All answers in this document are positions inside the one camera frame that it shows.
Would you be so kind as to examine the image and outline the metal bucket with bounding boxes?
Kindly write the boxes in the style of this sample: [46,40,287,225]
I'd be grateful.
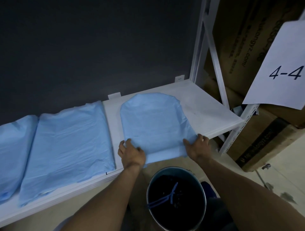
[146,166,207,231]

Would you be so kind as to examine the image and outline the person's left hand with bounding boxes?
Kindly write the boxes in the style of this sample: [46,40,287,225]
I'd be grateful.
[118,139,146,168]

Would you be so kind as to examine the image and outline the person's right hand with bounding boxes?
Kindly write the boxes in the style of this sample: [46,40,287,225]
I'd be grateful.
[183,134,213,162]

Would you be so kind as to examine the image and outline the brown cardboard box black stripe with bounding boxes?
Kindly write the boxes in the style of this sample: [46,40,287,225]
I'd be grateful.
[226,104,305,173]

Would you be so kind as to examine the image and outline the person's dark trousers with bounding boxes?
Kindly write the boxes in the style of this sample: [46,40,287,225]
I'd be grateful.
[200,181,239,231]

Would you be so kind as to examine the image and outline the small blue garment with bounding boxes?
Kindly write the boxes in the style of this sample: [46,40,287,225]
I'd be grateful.
[119,92,198,168]

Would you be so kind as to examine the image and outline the white metal shelf rack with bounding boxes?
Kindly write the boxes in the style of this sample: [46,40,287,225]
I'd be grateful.
[0,0,260,228]

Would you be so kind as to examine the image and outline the person's right forearm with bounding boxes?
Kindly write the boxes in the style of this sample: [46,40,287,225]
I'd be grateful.
[197,156,305,231]

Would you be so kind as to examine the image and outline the tall brown cardboard box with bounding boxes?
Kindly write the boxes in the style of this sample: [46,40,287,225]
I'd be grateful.
[203,0,305,130]

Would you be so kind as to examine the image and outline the blue strap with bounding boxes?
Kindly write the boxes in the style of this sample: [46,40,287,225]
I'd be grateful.
[147,182,179,210]

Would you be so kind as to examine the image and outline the white paper sign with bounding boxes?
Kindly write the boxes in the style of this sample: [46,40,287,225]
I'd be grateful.
[242,20,305,110]

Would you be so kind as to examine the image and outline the person's left forearm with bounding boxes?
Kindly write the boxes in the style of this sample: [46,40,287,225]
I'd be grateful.
[60,163,141,231]

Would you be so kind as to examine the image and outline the large folded blue garment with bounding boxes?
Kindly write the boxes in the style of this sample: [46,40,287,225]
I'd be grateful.
[19,101,117,206]
[0,115,39,203]

